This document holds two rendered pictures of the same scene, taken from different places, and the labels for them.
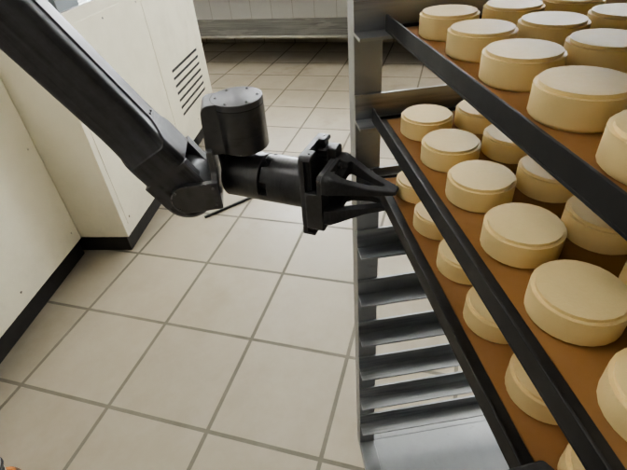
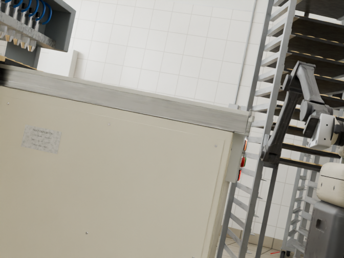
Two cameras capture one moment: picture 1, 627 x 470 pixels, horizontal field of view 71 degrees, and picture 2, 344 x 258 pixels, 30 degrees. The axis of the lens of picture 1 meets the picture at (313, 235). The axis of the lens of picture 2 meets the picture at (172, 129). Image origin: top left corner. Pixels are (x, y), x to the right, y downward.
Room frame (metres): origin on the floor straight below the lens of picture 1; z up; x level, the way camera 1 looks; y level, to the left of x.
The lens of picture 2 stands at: (0.88, 3.06, 0.78)
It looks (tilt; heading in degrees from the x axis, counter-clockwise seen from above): 1 degrees up; 271
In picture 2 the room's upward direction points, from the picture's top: 12 degrees clockwise
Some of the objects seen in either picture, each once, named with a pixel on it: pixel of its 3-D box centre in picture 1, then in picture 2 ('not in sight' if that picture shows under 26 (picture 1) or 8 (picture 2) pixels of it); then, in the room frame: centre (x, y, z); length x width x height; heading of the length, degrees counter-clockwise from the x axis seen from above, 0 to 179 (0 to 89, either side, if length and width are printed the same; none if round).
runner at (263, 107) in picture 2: not in sight; (264, 107); (0.47, -0.38, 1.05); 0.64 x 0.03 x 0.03; 95
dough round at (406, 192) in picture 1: (419, 185); not in sight; (0.41, -0.12, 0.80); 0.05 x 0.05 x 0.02
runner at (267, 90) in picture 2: not in sight; (268, 90); (0.47, -0.38, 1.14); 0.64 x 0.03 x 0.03; 95
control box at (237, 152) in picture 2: not in sight; (237, 157); (0.70, 1.15, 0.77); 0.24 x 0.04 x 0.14; 82
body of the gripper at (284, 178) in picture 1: (297, 181); (270, 156); (0.45, 0.01, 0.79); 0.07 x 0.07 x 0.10; 65
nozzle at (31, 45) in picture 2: not in sight; (40, 26); (1.42, 0.89, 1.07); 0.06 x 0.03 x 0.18; 172
